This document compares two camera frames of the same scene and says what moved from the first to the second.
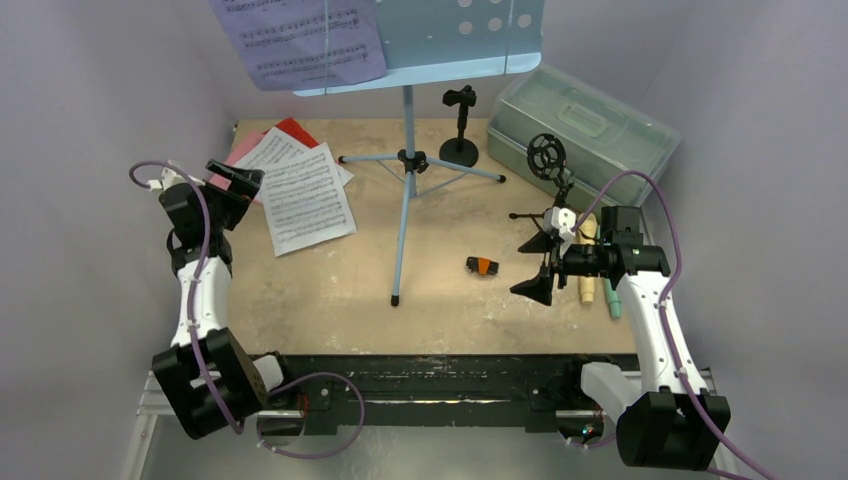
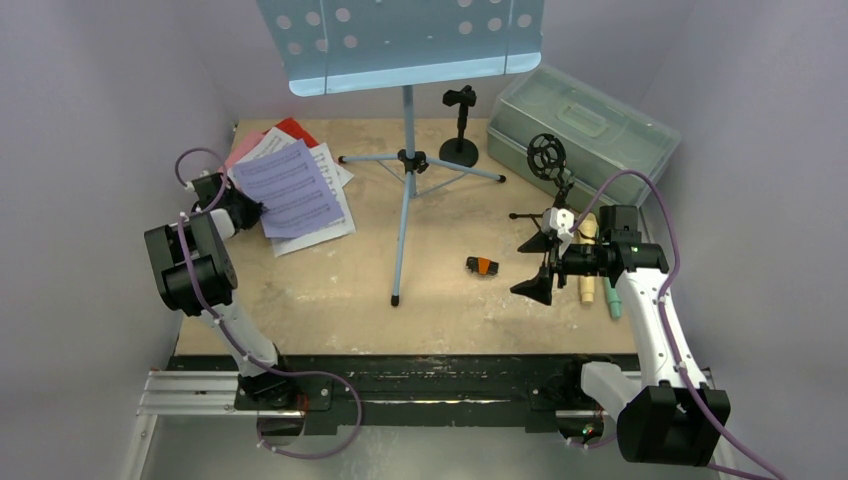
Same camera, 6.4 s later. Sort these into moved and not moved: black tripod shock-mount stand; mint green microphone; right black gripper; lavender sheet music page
Moved: lavender sheet music page
Not moved: mint green microphone; right black gripper; black tripod shock-mount stand
